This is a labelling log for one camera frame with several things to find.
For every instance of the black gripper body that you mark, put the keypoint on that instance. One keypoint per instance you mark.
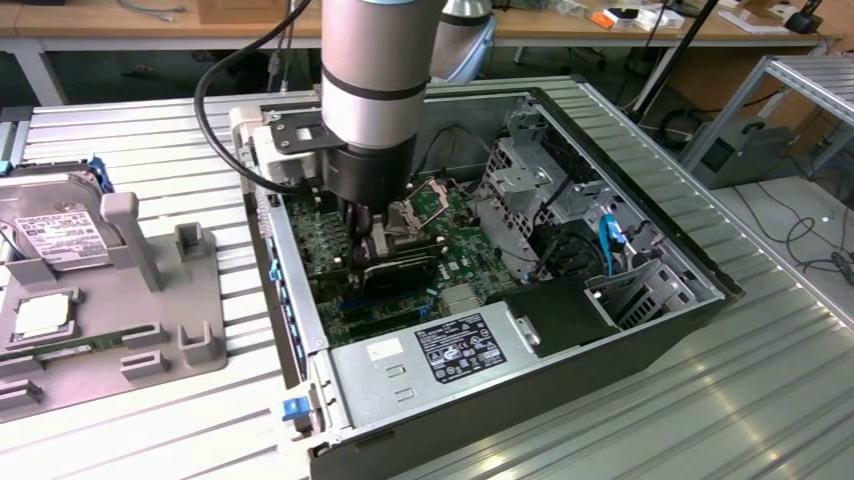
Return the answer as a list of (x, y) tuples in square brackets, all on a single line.
[(370, 175)]

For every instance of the graphics card with metal bracket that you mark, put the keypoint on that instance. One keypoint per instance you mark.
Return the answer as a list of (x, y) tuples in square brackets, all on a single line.
[(401, 280)]

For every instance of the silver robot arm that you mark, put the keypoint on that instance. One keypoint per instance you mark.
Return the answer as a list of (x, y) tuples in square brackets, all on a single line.
[(374, 50)]

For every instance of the CPU socket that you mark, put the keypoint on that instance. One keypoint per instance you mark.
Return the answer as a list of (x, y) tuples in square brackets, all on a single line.
[(409, 222)]

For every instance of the blue expansion slot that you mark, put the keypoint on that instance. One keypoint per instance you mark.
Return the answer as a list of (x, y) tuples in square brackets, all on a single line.
[(354, 303)]

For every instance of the metal socket cover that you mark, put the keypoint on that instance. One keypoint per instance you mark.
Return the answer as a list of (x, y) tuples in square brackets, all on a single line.
[(434, 200)]

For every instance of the black expansion slot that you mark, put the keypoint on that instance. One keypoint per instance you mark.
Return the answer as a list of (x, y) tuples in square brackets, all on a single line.
[(390, 331), (388, 319)]

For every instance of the green motherboard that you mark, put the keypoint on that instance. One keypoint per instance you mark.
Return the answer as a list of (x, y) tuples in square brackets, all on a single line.
[(468, 250)]

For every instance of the silver chipset heatsink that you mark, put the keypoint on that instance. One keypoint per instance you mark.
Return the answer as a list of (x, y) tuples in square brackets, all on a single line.
[(460, 297)]

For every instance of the silver perforated drive cage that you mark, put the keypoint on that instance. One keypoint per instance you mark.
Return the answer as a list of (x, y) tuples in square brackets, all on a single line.
[(514, 185)]

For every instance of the grey case corner foot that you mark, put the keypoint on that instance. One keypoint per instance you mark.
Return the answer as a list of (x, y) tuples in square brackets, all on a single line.
[(242, 120)]

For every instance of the silver power supply unit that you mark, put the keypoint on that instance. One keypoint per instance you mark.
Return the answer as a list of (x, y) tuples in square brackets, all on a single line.
[(388, 385)]

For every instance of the blue case latch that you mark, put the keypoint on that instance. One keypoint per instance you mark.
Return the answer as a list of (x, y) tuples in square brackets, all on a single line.
[(296, 407)]

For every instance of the grey parts rack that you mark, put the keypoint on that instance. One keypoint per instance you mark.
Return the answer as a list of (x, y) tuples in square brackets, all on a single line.
[(114, 320)]

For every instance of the wooden desk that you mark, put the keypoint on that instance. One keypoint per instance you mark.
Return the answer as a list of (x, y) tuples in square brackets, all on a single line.
[(554, 31)]

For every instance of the black open PC case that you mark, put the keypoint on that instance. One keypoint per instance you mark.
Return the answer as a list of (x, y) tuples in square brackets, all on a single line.
[(468, 435)]

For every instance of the silver disk bay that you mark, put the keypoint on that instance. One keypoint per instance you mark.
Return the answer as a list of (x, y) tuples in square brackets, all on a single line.
[(641, 300)]

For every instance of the hard disk with blue carrier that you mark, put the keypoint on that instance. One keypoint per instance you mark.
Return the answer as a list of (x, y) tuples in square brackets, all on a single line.
[(61, 235)]

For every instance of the small orange box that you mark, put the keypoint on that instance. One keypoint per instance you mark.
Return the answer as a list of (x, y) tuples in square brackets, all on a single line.
[(602, 20)]

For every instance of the green RAM stick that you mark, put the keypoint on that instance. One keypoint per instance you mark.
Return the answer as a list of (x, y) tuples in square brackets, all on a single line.
[(67, 348)]

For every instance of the black and white small box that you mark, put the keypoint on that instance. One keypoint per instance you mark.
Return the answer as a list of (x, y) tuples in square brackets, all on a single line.
[(624, 20)]

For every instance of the silver CPU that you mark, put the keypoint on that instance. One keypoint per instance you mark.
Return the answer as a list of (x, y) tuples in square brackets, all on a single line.
[(42, 320)]

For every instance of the black tripod pole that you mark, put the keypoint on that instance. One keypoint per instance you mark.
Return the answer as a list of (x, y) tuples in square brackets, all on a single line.
[(673, 57)]

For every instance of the large brown cardboard panel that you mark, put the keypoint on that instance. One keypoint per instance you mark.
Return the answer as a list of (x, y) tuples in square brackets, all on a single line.
[(708, 75)]

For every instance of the dark grey machine box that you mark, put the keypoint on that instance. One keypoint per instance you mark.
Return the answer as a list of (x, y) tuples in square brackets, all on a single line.
[(748, 160)]

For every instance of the flat white carton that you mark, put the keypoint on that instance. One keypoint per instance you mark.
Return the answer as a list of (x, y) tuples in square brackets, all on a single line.
[(755, 22)]

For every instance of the black desk device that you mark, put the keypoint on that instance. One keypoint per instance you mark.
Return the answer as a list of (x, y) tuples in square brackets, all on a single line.
[(803, 22)]

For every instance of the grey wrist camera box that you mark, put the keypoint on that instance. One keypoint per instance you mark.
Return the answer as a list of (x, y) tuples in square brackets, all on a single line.
[(288, 167)]

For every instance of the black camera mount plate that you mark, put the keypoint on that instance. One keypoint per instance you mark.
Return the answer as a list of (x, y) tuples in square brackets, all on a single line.
[(281, 137)]

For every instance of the aluminium frame table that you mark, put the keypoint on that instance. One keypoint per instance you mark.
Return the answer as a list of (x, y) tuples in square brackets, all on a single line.
[(815, 75)]

